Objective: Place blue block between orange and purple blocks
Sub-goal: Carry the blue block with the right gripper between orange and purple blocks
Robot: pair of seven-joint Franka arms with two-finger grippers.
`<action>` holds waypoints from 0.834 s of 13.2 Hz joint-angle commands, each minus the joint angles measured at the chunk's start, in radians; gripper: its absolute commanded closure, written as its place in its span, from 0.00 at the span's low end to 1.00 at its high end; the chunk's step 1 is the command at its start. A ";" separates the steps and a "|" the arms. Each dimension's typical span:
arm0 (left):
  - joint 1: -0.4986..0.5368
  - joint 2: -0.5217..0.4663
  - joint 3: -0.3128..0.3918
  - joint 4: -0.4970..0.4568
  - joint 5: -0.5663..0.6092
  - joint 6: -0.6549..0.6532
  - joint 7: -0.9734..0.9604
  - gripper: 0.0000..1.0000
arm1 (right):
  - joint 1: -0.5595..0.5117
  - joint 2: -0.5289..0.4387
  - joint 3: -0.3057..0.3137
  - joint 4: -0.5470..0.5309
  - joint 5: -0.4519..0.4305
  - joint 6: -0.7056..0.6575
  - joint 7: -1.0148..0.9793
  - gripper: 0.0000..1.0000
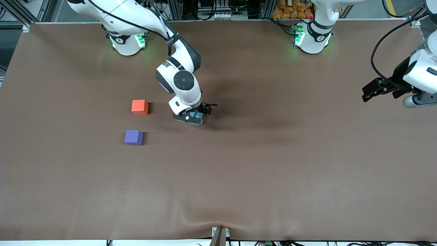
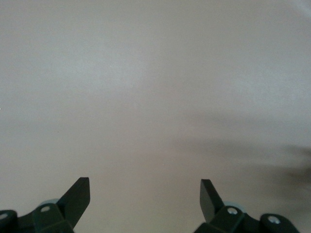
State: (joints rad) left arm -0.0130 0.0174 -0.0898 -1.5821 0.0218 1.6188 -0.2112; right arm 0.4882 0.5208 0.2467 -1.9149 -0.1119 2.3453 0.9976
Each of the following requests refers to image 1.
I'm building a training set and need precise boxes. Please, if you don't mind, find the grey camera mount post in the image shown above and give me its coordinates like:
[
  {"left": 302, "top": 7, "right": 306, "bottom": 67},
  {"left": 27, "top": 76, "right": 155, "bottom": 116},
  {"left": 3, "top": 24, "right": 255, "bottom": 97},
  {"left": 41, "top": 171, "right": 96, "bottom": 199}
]
[{"left": 210, "top": 226, "right": 230, "bottom": 246}]

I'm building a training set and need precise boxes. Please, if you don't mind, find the brown table cloth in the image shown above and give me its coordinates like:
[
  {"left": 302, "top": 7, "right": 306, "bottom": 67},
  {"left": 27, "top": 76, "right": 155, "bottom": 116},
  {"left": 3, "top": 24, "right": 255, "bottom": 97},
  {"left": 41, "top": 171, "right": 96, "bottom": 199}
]
[{"left": 0, "top": 19, "right": 437, "bottom": 242}]

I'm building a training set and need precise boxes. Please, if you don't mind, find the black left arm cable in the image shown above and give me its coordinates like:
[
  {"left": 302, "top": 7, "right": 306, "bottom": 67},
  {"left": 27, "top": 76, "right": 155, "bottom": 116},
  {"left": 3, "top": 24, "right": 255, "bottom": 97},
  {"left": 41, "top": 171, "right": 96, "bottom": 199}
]
[{"left": 371, "top": 10, "right": 429, "bottom": 91}]

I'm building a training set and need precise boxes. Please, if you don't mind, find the purple foam block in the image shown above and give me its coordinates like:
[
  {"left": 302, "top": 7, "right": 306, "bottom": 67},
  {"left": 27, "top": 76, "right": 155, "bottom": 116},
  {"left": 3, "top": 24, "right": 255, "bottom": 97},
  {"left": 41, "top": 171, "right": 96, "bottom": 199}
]
[{"left": 124, "top": 129, "right": 144, "bottom": 146}]

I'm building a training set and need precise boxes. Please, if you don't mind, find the pile of orange objects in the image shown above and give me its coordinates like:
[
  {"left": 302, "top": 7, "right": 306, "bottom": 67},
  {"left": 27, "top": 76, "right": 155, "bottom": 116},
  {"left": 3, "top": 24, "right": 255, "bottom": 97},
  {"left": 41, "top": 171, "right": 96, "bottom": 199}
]
[{"left": 272, "top": 0, "right": 315, "bottom": 20}]

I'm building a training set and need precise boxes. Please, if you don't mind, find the orange foam block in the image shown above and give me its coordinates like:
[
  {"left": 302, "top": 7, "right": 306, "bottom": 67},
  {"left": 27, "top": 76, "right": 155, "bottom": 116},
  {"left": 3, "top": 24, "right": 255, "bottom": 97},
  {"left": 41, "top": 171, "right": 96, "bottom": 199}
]
[{"left": 131, "top": 99, "right": 150, "bottom": 116}]

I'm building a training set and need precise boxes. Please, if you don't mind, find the white power strip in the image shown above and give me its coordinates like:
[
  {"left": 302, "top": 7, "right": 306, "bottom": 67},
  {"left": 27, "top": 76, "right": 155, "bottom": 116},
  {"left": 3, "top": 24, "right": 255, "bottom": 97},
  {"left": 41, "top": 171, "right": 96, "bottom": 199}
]
[{"left": 199, "top": 12, "right": 233, "bottom": 21}]

